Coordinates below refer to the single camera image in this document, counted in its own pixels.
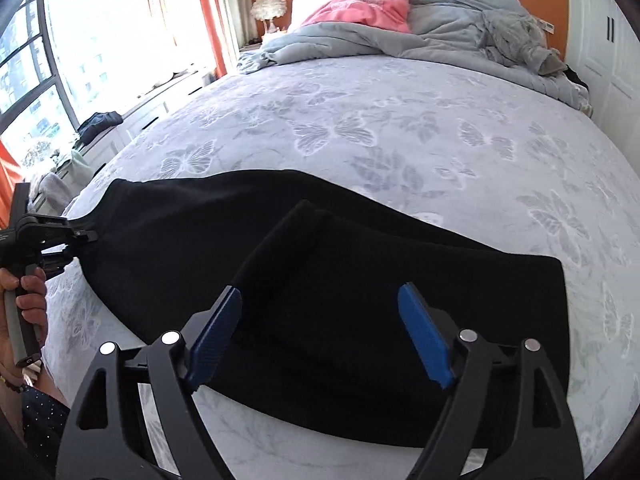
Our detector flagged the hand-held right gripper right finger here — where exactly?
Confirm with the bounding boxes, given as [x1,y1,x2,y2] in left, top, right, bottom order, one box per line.
[397,282,586,480]

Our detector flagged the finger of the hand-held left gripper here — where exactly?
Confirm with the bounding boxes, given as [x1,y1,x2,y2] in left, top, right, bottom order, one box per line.
[60,216,99,247]

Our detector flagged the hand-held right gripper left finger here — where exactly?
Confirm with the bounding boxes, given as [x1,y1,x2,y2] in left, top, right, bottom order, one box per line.
[55,285,244,480]

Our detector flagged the black pants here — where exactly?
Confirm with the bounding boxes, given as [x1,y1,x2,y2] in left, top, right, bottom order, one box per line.
[81,169,572,450]

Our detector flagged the person's left hand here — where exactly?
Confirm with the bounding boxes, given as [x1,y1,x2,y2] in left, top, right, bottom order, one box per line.
[0,267,49,361]

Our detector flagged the dark folded clothes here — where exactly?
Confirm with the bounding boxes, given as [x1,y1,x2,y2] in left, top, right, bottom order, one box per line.
[76,111,125,145]

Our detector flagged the white window bench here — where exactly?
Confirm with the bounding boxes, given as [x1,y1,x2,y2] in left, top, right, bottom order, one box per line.
[27,67,218,213]

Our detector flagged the butterfly print bed sheet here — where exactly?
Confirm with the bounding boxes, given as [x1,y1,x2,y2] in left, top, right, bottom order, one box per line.
[30,54,640,480]

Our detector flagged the black framed window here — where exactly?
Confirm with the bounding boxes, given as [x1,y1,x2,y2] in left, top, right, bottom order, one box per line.
[0,0,81,171]

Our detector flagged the orange curtain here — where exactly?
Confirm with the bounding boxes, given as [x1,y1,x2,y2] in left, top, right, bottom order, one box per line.
[191,0,228,80]

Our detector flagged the white table lamp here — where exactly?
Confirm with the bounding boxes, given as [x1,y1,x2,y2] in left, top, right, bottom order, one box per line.
[250,0,287,36]

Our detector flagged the grey duvet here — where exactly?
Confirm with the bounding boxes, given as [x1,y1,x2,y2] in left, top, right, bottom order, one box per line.
[236,0,591,113]

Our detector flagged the grey crumpled garment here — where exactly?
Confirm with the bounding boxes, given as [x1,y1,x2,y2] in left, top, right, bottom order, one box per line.
[480,9,568,77]

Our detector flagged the pink pillow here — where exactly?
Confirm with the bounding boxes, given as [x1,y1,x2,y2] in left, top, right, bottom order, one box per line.
[300,0,412,34]

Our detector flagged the white wardrobe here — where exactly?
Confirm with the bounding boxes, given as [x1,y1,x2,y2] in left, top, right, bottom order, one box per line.
[564,0,640,161]

